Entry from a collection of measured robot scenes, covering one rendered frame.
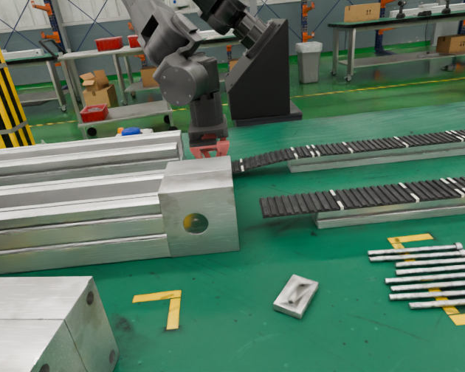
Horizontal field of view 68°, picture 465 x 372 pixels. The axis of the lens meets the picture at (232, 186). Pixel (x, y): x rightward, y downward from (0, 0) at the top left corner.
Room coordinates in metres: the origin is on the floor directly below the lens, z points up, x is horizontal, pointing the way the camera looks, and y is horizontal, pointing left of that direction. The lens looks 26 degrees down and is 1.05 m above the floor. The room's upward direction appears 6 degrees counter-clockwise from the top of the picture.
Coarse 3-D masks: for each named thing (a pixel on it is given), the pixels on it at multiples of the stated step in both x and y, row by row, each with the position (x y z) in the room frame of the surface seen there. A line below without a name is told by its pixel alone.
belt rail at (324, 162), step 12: (444, 144) 0.58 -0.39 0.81; (456, 144) 0.58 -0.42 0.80; (324, 156) 0.58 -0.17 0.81; (336, 156) 0.58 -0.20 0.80; (348, 156) 0.58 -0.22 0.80; (360, 156) 0.58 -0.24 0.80; (372, 156) 0.59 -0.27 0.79; (384, 156) 0.59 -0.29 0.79; (396, 156) 0.58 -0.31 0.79; (408, 156) 0.58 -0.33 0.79; (420, 156) 0.58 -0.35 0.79; (432, 156) 0.58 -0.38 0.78; (444, 156) 0.58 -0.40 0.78; (300, 168) 0.58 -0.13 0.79; (312, 168) 0.58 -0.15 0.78; (324, 168) 0.58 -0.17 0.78
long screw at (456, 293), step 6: (390, 294) 0.26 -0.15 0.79; (396, 294) 0.26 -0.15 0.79; (402, 294) 0.26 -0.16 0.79; (408, 294) 0.26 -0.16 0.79; (414, 294) 0.25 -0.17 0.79; (420, 294) 0.25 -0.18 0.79; (426, 294) 0.25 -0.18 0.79; (432, 294) 0.25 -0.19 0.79; (438, 294) 0.25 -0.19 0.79; (444, 294) 0.25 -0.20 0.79; (450, 294) 0.25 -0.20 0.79; (456, 294) 0.25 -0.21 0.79; (462, 294) 0.25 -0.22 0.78; (390, 300) 0.26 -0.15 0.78
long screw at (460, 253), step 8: (376, 256) 0.32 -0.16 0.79; (384, 256) 0.32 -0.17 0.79; (392, 256) 0.32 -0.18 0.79; (400, 256) 0.31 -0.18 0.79; (408, 256) 0.31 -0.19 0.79; (416, 256) 0.31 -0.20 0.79; (424, 256) 0.31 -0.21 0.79; (432, 256) 0.31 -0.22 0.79; (440, 256) 0.31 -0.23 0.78; (448, 256) 0.31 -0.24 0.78; (456, 256) 0.31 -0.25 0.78; (464, 256) 0.30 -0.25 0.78
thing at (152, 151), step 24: (48, 144) 0.65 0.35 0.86; (72, 144) 0.63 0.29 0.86; (96, 144) 0.63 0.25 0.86; (120, 144) 0.63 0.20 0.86; (144, 144) 0.63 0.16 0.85; (168, 144) 0.57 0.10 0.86; (0, 168) 0.56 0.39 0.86; (24, 168) 0.56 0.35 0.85; (48, 168) 0.56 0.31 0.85; (72, 168) 0.57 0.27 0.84; (96, 168) 0.56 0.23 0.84; (120, 168) 0.56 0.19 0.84; (144, 168) 0.56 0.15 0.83
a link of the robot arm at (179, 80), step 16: (176, 16) 0.60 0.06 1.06; (192, 32) 0.61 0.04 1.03; (192, 48) 0.60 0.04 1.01; (160, 64) 0.52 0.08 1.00; (176, 64) 0.53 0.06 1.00; (192, 64) 0.54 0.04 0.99; (160, 80) 0.52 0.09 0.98; (176, 80) 0.51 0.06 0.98; (192, 80) 0.50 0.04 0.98; (208, 80) 0.55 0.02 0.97; (176, 96) 0.51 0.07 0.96; (192, 96) 0.51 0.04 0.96
